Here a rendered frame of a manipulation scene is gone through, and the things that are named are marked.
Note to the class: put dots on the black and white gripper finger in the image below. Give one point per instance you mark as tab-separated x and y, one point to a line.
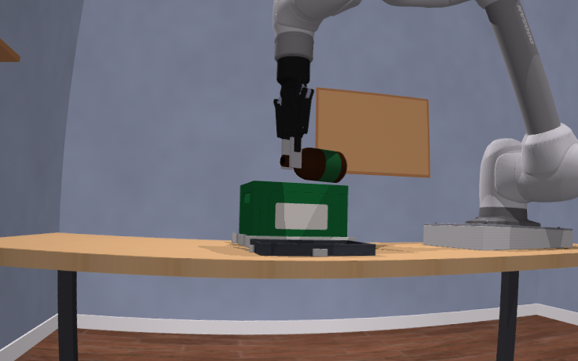
283	122
299	118

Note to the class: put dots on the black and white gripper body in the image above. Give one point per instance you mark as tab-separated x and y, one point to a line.
293	71

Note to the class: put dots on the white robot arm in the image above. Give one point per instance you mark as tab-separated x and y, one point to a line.
541	168

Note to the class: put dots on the green divided crate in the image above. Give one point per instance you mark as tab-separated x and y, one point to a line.
270	208

